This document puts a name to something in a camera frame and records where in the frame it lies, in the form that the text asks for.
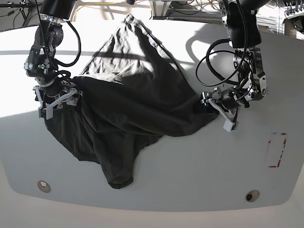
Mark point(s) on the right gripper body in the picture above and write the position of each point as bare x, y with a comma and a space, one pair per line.
63, 94

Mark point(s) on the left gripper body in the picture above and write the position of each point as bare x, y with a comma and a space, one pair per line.
226, 102

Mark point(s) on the dark grey T-shirt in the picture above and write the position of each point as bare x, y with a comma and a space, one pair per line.
134, 93

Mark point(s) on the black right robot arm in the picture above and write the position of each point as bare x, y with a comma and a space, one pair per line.
41, 63

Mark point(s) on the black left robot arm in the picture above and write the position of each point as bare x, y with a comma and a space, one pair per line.
239, 17

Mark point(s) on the red tape rectangle marking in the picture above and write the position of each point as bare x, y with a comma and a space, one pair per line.
275, 149

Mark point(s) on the left table grommet hole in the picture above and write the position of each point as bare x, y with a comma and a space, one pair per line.
44, 186

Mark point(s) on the table grommet hole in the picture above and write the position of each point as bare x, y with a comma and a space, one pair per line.
252, 196
44, 186

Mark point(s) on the black tripod stand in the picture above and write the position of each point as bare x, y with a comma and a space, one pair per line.
17, 13

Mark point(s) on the right table grommet hole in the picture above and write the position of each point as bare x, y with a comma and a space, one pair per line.
252, 196

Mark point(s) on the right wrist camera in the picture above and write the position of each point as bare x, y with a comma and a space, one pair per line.
46, 113

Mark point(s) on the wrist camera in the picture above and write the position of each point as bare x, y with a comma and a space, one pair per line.
229, 125
46, 113

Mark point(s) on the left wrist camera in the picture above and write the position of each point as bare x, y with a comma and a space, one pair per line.
229, 125

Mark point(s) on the aluminium rail with cables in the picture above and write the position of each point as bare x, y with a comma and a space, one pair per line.
215, 17

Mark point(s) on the aluminium frame post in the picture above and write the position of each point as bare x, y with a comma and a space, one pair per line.
159, 8

